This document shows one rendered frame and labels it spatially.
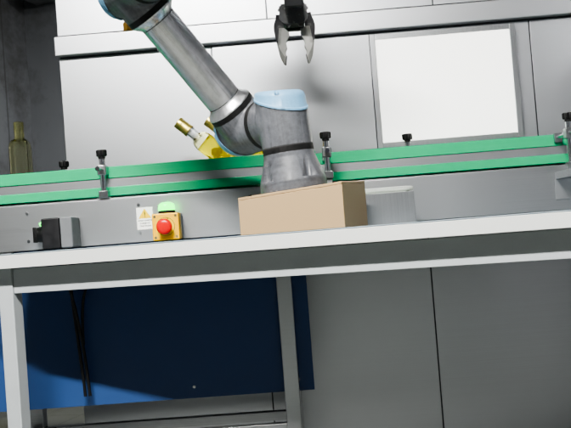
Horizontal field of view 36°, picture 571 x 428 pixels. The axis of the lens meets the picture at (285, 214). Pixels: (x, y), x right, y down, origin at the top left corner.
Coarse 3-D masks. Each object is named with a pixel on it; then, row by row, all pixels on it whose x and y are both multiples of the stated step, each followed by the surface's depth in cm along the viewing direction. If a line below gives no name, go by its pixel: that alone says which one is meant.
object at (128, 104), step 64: (64, 0) 264; (192, 0) 263; (256, 0) 262; (320, 0) 262; (384, 0) 261; (448, 0) 261; (512, 0) 258; (64, 64) 263; (128, 64) 263; (128, 128) 262
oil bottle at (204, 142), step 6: (204, 132) 244; (198, 138) 244; (204, 138) 244; (210, 138) 244; (198, 144) 244; (204, 144) 244; (210, 144) 244; (216, 144) 244; (204, 150) 244; (210, 150) 244; (216, 150) 244; (222, 150) 244; (210, 156) 244; (216, 156) 244; (222, 156) 244; (228, 156) 244
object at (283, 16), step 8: (280, 8) 216; (288, 8) 216; (296, 8) 216; (304, 8) 216; (280, 16) 216; (288, 16) 216; (296, 16) 216; (304, 16) 216; (288, 24) 216; (296, 24) 216
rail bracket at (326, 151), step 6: (324, 132) 229; (330, 132) 230; (324, 138) 230; (324, 144) 230; (324, 150) 229; (330, 150) 229; (324, 156) 229; (330, 156) 229; (330, 162) 230; (330, 168) 230; (330, 174) 229
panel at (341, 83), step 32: (416, 32) 258; (448, 32) 257; (512, 32) 257; (224, 64) 259; (256, 64) 259; (288, 64) 258; (320, 64) 258; (352, 64) 258; (512, 64) 257; (320, 96) 258; (352, 96) 258; (320, 128) 258; (352, 128) 257
